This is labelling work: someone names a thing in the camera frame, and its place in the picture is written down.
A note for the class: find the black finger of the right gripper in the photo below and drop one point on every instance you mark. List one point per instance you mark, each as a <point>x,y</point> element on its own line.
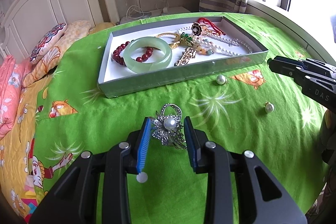
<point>287,70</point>

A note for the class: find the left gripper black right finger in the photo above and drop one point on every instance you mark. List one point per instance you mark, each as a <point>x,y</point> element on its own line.
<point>193,145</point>

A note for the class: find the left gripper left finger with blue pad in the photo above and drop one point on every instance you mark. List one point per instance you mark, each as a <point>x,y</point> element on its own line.
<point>142,144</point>

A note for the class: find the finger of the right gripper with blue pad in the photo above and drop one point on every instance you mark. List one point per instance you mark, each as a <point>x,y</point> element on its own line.
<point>296,63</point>

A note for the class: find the silver rhinestone pearl brooch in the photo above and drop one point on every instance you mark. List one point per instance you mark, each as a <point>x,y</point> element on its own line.
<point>167,126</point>

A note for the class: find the pearl earring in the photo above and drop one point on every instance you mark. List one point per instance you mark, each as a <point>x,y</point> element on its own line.
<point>268,107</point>
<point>221,80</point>

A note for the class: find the black flower brooch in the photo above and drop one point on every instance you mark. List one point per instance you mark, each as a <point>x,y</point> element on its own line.
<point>199,29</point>

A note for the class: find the gold safety pin brooch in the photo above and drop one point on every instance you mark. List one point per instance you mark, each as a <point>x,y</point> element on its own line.
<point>188,54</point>

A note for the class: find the green jade bangle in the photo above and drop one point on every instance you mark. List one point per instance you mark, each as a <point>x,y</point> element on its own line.
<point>140,64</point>

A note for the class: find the gold bangle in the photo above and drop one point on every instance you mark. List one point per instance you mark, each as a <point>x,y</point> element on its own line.
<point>173,39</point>

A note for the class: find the grey cardboard tray box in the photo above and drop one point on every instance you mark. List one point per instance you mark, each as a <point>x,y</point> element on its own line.
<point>237,49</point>

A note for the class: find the yellow cartoon bed sheet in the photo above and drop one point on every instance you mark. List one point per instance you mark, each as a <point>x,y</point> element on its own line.
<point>23,174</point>

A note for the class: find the white nightstand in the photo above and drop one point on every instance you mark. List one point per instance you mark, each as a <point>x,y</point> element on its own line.
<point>135,14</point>

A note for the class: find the yellow patterned pillow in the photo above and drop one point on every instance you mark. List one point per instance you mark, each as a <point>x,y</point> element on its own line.
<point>74,32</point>

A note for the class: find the embroidered round cushion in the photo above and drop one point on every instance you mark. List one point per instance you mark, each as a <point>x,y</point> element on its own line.
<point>47,42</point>

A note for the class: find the pink folded quilt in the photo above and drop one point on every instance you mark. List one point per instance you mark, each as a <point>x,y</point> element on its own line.
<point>12,75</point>

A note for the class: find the white wooden headboard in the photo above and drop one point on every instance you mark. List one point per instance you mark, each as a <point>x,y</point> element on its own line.
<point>26,21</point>

